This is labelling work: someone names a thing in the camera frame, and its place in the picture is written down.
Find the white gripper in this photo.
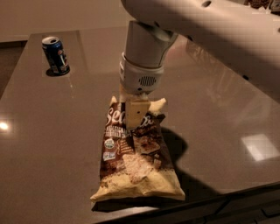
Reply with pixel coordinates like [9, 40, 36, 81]
[119, 53, 164, 130]

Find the brown multigrain chip bag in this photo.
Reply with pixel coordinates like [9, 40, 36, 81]
[91, 98, 185, 202]

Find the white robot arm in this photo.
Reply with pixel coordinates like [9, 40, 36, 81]
[120, 0, 280, 130]

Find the blue pepsi can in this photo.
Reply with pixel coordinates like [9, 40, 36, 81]
[42, 36, 70, 75]

